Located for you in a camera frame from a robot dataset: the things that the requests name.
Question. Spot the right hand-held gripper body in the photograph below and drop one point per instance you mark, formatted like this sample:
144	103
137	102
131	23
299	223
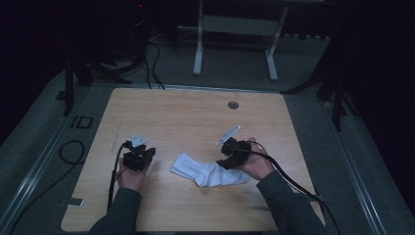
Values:
236	151

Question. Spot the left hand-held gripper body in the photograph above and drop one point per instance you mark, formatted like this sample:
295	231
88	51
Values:
137	156

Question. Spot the person's left hand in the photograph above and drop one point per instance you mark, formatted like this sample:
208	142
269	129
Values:
132	179

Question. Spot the person's right hand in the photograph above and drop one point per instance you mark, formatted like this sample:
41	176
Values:
257	163

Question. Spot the grey round table grommet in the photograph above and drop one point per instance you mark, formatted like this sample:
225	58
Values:
233	105

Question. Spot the black metal stand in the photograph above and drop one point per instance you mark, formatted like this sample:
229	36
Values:
69	88
337	104

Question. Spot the metal floor rail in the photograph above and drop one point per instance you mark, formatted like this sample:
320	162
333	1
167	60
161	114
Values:
29	182
359	182

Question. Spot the white desk frame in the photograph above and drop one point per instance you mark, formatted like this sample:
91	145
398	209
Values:
239	25

